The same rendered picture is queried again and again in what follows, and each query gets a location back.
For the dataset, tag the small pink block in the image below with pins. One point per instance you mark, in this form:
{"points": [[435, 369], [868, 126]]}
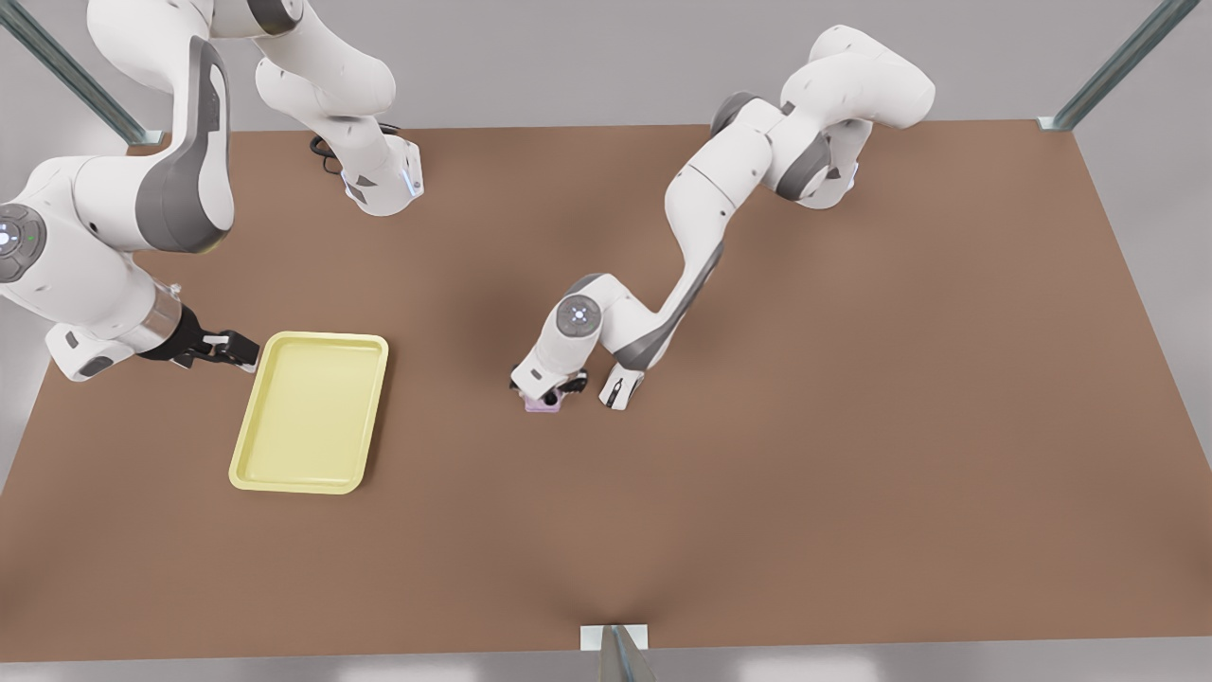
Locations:
{"points": [[543, 405]]}

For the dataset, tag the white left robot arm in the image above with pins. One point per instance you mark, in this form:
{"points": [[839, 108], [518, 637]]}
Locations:
{"points": [[701, 204]]}

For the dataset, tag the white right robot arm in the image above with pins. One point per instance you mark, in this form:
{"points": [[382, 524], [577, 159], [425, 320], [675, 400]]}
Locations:
{"points": [[95, 208]]}

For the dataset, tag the pale yellow rectangular tray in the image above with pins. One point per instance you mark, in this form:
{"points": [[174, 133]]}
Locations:
{"points": [[311, 413]]}

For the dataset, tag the silver frame post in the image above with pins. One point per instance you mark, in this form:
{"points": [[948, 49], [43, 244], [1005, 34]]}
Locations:
{"points": [[71, 76], [617, 652], [1117, 64]]}

